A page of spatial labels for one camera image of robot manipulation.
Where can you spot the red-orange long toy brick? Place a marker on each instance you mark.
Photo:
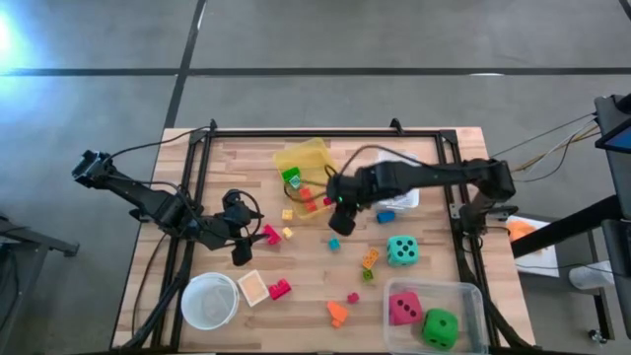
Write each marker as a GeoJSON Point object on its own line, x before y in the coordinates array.
{"type": "Point", "coordinates": [308, 199]}

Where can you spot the orange object on paper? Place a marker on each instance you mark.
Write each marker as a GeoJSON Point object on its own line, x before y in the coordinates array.
{"type": "Point", "coordinates": [520, 229]}

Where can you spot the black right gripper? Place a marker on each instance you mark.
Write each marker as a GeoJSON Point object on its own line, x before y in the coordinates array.
{"type": "Point", "coordinates": [352, 190]}

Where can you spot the white paper sheet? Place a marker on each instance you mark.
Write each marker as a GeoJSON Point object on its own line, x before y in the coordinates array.
{"type": "Point", "coordinates": [539, 261]}

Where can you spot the small pink toy brick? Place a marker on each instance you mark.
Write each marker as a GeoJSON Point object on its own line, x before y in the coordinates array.
{"type": "Point", "coordinates": [353, 298]}

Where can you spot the teal foam die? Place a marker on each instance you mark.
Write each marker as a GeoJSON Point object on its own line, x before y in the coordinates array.
{"type": "Point", "coordinates": [407, 262]}

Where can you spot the white round bucket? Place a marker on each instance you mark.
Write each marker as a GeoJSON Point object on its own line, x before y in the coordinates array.
{"type": "Point", "coordinates": [209, 301]}

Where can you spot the orange card with white frame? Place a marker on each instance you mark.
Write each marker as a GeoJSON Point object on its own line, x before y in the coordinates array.
{"type": "Point", "coordinates": [253, 288]}

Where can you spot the yellow translucent plastic bin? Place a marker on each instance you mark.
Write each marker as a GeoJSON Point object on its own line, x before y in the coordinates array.
{"type": "Point", "coordinates": [305, 158]}

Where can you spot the black equipment stand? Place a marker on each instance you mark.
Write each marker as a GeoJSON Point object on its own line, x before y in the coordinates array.
{"type": "Point", "coordinates": [567, 227]}

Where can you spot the orange long toy brick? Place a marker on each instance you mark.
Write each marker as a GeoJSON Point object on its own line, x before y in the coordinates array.
{"type": "Point", "coordinates": [371, 258]}

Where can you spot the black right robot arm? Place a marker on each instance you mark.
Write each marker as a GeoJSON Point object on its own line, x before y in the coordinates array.
{"type": "Point", "coordinates": [434, 175]}

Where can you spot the small green toy brick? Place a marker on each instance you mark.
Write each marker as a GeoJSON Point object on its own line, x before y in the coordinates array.
{"type": "Point", "coordinates": [368, 275]}

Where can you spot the white plastic bin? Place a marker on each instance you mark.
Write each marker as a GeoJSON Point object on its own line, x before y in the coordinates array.
{"type": "Point", "coordinates": [406, 202]}

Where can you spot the orange toy car block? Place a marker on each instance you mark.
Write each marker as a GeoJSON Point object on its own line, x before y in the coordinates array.
{"type": "Point", "coordinates": [337, 311]}

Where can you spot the green foam die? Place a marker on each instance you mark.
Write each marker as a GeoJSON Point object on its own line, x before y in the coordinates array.
{"type": "Point", "coordinates": [431, 340]}

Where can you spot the blue rounded toy block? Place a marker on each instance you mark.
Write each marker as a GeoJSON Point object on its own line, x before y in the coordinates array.
{"type": "Point", "coordinates": [386, 217]}

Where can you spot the small cyan toy brick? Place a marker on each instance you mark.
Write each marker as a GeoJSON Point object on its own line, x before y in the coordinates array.
{"type": "Point", "coordinates": [334, 244]}

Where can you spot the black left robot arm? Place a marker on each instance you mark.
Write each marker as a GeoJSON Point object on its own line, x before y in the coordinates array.
{"type": "Point", "coordinates": [148, 199]}

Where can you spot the grey metal stand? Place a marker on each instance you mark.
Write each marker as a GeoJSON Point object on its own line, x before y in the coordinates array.
{"type": "Point", "coordinates": [44, 245]}

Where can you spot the pink foam die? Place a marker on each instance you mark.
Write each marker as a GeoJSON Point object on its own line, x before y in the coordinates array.
{"type": "Point", "coordinates": [414, 301]}

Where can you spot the white rounded object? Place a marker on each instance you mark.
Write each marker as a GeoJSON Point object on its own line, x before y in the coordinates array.
{"type": "Point", "coordinates": [591, 276]}

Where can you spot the small yellow toy brick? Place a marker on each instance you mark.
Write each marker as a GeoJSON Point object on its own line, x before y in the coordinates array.
{"type": "Point", "coordinates": [288, 233]}
{"type": "Point", "coordinates": [288, 215]}

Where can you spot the black monitor with blue screen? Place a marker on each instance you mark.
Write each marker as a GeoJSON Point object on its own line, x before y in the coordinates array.
{"type": "Point", "coordinates": [618, 140]}

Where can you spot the black caster wheel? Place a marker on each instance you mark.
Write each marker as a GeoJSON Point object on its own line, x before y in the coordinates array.
{"type": "Point", "coordinates": [598, 336]}

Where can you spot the clear plastic container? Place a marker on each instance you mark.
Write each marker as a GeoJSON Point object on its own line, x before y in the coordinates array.
{"type": "Point", "coordinates": [468, 301]}

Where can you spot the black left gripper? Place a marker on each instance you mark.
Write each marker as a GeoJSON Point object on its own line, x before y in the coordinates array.
{"type": "Point", "coordinates": [234, 224]}

